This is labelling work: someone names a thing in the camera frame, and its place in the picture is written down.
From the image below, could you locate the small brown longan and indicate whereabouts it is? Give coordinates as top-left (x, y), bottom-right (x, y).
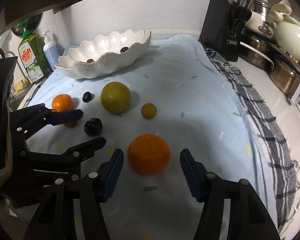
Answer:
top-left (141, 103), bottom-right (157, 120)

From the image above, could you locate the black knife block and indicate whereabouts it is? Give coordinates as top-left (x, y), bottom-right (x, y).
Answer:
top-left (199, 0), bottom-right (252, 62)

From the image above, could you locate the dark plum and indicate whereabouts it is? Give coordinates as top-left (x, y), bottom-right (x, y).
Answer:
top-left (84, 118), bottom-right (103, 136)

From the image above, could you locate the light blue cloth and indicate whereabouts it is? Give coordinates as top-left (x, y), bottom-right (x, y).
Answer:
top-left (27, 35), bottom-right (277, 239)

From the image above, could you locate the yellow-brown spotted small fruit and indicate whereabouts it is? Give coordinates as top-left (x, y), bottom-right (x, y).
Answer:
top-left (64, 121), bottom-right (77, 128)

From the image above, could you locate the dark purple grape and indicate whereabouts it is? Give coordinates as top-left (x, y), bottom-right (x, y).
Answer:
top-left (120, 47), bottom-right (129, 53)

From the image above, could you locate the green dish soap bottle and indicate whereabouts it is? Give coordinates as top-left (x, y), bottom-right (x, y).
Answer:
top-left (17, 21), bottom-right (52, 84)

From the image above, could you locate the large green citrus fruit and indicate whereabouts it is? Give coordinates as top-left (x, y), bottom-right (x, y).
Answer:
top-left (101, 82), bottom-right (131, 114)

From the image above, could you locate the orange tangerine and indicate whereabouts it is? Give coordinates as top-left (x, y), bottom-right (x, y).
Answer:
top-left (51, 94), bottom-right (74, 112)
top-left (127, 134), bottom-right (171, 175)

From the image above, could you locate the stainless steel pot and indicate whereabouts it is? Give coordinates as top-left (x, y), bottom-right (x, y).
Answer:
top-left (239, 33), bottom-right (274, 73)

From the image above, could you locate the white scalloped ceramic bowl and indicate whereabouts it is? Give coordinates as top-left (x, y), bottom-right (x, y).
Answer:
top-left (56, 29), bottom-right (152, 79)

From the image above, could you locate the small dark blueberry grape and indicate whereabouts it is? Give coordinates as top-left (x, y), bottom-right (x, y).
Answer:
top-left (82, 92), bottom-right (93, 103)

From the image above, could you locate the blue white pump bottle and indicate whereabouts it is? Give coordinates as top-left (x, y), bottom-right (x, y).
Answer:
top-left (43, 31), bottom-right (60, 71)

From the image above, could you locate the cream ceramic pot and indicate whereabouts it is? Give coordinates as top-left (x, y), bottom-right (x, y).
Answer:
top-left (266, 3), bottom-right (300, 63)

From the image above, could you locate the checkered dish towel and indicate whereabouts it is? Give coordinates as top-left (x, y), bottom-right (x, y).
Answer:
top-left (203, 46), bottom-right (300, 234)

